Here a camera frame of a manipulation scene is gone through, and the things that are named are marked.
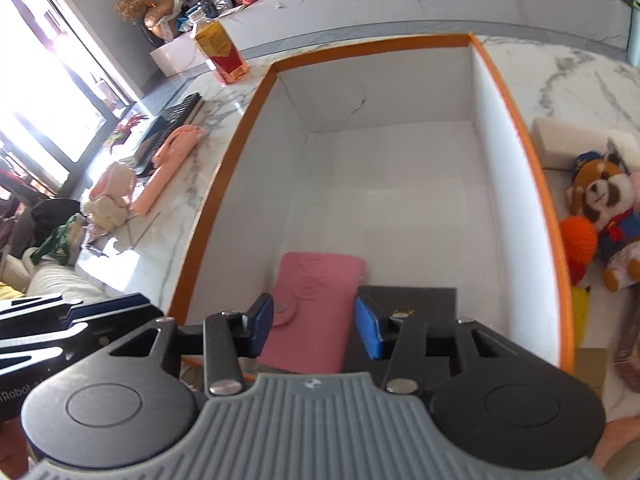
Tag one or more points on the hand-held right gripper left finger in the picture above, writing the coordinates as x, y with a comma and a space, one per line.
262, 325

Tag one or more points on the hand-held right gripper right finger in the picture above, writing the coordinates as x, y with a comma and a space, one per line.
369, 332

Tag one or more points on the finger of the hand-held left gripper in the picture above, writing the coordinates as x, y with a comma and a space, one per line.
115, 305
50, 342

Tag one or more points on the pink wallet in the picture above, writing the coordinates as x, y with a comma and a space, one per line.
315, 310

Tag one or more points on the black box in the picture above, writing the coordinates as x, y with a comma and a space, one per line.
432, 300

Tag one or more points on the white box with orange rim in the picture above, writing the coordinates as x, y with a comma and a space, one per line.
390, 185

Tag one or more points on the orange crochet ball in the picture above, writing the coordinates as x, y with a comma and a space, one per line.
577, 237

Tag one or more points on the red panda plush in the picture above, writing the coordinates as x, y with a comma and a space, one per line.
607, 195

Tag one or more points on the white sofa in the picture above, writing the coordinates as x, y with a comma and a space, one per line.
45, 280

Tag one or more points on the green patterned cloth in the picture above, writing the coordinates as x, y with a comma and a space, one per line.
57, 240

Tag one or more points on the black bag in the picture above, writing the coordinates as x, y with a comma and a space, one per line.
55, 212

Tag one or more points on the pink and white bunny plush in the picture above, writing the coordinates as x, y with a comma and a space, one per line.
107, 195

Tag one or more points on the red flower plant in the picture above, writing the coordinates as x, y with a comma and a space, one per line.
127, 130

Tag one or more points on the black keyboard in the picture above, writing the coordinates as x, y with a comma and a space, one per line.
175, 110

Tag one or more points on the yellow toy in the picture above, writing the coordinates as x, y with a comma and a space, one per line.
581, 315

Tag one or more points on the brown pouch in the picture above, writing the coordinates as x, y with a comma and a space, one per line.
629, 355

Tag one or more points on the white foam block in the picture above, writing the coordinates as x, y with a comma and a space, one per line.
565, 140

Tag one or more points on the red box at edge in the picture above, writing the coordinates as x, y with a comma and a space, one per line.
220, 50

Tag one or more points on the dried flower bunch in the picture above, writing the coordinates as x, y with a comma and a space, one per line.
131, 7

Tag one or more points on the pink soft pouch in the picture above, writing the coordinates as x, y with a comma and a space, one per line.
636, 182

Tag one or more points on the white marble low cabinet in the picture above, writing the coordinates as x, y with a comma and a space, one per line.
450, 5

